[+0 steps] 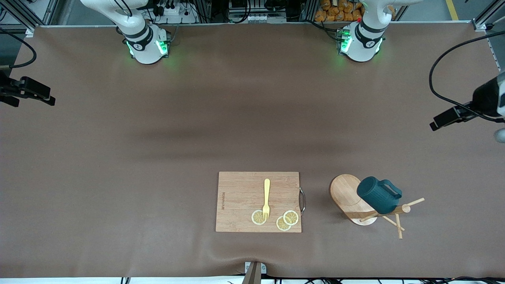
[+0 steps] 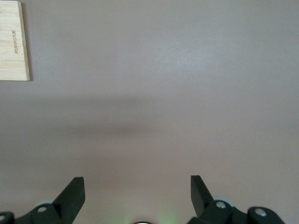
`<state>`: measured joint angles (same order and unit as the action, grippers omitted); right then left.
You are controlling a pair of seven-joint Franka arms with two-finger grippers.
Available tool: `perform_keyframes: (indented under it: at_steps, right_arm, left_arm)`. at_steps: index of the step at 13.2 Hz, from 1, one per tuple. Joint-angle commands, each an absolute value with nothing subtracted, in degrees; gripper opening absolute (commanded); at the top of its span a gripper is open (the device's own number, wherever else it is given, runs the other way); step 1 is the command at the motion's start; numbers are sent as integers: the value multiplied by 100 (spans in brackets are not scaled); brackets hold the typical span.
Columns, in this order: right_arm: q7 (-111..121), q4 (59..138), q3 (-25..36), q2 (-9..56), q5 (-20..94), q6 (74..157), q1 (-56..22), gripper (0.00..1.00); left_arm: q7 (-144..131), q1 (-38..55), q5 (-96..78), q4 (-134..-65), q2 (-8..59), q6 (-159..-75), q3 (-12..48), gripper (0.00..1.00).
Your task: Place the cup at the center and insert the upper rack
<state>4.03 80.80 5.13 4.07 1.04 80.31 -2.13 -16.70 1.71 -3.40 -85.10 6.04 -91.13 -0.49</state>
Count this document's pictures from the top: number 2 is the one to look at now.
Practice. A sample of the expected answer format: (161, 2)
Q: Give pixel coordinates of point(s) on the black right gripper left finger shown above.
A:
(67, 205)

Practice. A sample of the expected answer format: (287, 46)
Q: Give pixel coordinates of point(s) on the wooden cutting board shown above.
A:
(11, 46)

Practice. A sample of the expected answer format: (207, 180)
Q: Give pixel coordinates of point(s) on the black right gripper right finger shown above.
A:
(203, 205)

